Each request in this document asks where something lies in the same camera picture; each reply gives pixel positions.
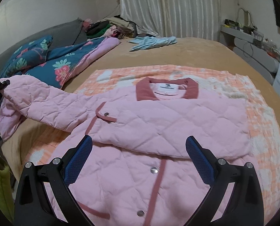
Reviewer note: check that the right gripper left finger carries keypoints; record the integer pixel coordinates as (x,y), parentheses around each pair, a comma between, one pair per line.
(43,195)

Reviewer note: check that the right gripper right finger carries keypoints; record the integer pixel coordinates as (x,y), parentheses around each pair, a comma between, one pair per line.
(234,197)

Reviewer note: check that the pink quilted jacket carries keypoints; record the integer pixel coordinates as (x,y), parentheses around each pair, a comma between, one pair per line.
(139,172)

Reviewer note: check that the green sleeve forearm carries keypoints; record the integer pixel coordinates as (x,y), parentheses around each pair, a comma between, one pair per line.
(6,199)

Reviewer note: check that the pile of clothes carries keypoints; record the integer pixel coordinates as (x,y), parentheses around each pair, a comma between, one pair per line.
(110,27)

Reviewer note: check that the blue floral pillow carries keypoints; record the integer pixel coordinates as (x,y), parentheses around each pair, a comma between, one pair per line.
(27,56)

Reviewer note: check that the orange plaid fleece blanket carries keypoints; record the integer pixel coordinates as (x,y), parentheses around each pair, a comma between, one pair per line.
(248,122)

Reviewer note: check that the blue floral quilt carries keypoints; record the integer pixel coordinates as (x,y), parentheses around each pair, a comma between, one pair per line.
(64,63)

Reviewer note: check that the grey headboard cushion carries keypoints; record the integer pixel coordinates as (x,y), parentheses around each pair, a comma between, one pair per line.
(69,33)

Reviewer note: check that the grey vanity desk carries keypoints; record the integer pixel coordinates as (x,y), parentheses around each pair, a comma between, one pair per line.
(244,39)

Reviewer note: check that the light blue garment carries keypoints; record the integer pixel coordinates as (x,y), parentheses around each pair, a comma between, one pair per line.
(146,43)

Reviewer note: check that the tan bed cover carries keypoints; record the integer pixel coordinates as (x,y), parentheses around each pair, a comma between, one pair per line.
(215,67)

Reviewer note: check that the striped beige curtain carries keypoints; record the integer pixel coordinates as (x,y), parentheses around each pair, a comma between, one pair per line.
(179,18)

